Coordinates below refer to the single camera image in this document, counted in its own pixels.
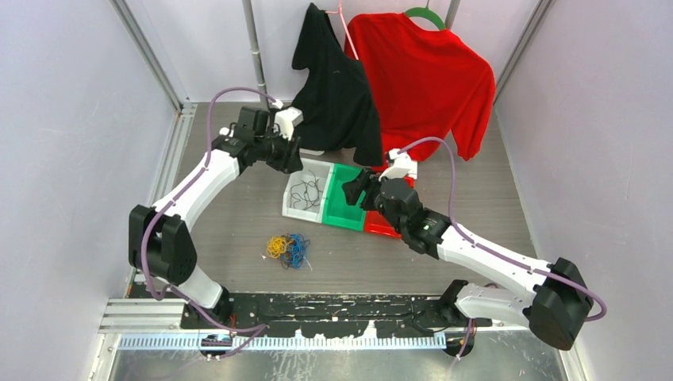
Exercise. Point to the green plastic bin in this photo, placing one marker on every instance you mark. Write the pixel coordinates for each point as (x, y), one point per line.
(336, 211)

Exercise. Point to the white clothes rack stand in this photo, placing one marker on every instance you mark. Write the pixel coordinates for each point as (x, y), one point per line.
(250, 24)

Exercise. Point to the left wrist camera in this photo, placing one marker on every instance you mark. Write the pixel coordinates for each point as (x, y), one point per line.
(286, 120)

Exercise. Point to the pink hanger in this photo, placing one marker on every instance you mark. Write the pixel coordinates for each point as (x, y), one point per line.
(340, 12)

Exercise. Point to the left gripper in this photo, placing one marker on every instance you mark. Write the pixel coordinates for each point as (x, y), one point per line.
(290, 160)

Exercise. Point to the green hanger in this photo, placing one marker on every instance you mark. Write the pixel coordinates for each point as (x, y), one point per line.
(427, 14)

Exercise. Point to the white plastic bin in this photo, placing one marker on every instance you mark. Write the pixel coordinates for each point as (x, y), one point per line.
(305, 192)

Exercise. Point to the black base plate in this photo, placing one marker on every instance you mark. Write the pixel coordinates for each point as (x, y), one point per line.
(343, 315)

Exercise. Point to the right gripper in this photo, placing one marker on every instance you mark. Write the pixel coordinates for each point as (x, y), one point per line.
(353, 189)

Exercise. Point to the red plastic bin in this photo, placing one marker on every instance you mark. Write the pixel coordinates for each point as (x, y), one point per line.
(376, 223)

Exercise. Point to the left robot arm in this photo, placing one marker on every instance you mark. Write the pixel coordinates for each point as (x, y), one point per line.
(160, 240)

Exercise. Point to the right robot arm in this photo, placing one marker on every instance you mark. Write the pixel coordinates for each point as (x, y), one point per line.
(550, 299)

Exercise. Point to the black t-shirt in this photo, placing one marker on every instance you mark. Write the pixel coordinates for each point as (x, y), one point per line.
(336, 99)

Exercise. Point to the red sweatshirt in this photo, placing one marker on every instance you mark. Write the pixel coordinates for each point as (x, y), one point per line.
(425, 83)

